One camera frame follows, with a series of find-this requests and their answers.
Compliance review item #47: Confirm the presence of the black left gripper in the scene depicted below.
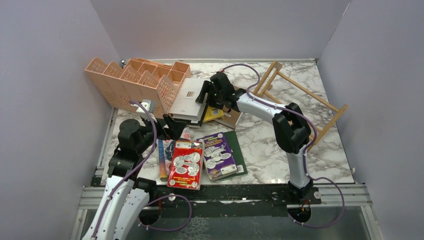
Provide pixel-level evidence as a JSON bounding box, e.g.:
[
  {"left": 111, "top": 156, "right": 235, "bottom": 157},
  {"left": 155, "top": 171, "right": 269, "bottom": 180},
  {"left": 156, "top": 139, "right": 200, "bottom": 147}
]
[{"left": 136, "top": 112, "right": 187, "bottom": 154}]

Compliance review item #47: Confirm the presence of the yellow Little Prince book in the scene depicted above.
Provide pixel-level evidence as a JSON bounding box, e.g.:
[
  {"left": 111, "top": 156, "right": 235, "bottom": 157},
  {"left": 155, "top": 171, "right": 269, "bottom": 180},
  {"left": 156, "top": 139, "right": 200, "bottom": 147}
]
[{"left": 203, "top": 106, "right": 224, "bottom": 123}]

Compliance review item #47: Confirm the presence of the white Afternoon Tea book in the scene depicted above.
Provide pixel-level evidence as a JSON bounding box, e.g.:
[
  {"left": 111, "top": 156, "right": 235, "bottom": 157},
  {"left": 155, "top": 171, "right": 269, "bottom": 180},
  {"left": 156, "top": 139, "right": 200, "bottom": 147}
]
[{"left": 168, "top": 78, "right": 207, "bottom": 122}]

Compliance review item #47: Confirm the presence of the brown Decorate Furniture book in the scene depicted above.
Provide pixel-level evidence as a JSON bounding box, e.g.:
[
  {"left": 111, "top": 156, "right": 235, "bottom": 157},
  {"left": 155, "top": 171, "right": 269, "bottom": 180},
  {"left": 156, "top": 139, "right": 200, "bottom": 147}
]
[{"left": 213, "top": 110, "right": 243, "bottom": 130}]

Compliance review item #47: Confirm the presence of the Little Women book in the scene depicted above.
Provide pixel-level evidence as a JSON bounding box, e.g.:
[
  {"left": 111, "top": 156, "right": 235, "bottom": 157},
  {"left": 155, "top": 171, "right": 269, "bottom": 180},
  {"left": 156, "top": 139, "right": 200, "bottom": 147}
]
[{"left": 164, "top": 127, "right": 191, "bottom": 159}]

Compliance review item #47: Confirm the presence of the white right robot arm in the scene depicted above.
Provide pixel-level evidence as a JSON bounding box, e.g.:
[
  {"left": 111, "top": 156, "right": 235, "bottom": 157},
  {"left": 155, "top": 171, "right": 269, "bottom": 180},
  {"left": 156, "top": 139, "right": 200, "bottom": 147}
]
[{"left": 196, "top": 72, "right": 313, "bottom": 204}]

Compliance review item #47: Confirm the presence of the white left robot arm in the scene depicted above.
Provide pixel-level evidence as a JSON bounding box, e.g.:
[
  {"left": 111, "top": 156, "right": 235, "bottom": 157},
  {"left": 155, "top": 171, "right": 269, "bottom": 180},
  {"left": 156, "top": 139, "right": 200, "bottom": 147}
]
[{"left": 83, "top": 114, "right": 186, "bottom": 240}]

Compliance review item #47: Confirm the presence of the black hardcover book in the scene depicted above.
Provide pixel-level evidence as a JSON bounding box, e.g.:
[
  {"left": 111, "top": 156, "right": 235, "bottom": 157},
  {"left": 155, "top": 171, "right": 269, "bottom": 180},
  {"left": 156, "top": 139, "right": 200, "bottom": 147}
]
[{"left": 169, "top": 113, "right": 205, "bottom": 128}]

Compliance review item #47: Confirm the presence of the red comic paperback book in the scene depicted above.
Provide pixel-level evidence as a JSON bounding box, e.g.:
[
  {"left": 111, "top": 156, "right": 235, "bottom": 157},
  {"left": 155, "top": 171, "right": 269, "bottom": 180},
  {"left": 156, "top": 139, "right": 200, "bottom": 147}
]
[{"left": 167, "top": 140, "right": 204, "bottom": 191}]

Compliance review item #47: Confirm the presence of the blue Jane Eyre book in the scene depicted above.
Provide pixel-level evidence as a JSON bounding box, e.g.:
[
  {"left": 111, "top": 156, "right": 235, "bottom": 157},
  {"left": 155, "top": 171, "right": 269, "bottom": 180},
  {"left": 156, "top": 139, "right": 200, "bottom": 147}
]
[{"left": 157, "top": 139, "right": 176, "bottom": 182}]

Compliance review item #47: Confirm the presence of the purple comic paperback book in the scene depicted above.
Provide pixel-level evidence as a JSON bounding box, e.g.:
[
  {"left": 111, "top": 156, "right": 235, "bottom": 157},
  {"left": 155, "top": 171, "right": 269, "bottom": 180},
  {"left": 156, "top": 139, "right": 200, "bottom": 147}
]
[{"left": 196, "top": 132, "right": 238, "bottom": 182}]

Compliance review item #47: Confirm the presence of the peach plastic file organizer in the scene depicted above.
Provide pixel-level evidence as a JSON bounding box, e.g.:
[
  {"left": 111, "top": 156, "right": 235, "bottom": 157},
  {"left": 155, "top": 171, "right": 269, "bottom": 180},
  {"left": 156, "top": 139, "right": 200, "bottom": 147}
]
[{"left": 85, "top": 57, "right": 192, "bottom": 118}]

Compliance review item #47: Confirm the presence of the dark green thin book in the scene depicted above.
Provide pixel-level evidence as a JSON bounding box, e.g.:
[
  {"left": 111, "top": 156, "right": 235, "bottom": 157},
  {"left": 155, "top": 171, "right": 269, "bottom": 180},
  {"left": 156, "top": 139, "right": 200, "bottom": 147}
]
[{"left": 220, "top": 131, "right": 248, "bottom": 181}]

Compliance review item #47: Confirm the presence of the wooden book rack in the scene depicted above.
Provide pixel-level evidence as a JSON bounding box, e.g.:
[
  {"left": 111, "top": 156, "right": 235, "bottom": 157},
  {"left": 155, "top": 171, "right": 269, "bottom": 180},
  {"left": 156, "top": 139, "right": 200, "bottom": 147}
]
[{"left": 253, "top": 60, "right": 348, "bottom": 150}]

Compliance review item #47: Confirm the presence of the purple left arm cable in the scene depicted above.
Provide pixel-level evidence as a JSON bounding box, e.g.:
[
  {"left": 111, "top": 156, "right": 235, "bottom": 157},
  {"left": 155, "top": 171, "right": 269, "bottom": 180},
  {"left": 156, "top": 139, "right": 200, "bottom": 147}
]
[{"left": 90, "top": 99, "right": 193, "bottom": 240}]

